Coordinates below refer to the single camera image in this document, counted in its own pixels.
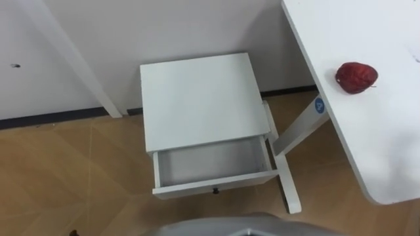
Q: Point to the white bedside cabinet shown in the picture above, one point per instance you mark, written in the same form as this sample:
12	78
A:
200	98

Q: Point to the red strawberry soft toy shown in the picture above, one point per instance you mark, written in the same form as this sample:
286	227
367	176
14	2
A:
356	77

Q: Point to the open white drawer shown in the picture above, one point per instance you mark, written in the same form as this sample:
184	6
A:
210	164

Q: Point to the white desk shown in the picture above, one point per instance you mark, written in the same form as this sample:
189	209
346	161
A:
370	124

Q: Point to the robot body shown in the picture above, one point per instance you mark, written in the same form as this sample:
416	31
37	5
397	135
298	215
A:
249	226

